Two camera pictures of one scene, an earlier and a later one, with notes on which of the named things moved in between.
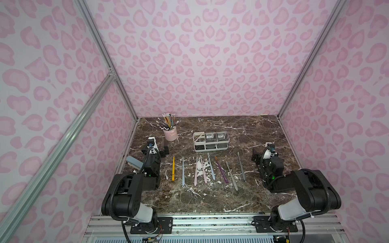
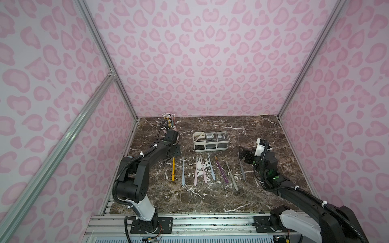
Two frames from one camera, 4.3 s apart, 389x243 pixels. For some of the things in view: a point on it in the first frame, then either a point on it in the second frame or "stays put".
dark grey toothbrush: [241, 168] stays put
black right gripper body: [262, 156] → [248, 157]
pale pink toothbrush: [195, 176] stays put
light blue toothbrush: [183, 172] stays put
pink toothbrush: [204, 174] stays put
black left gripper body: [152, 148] → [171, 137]
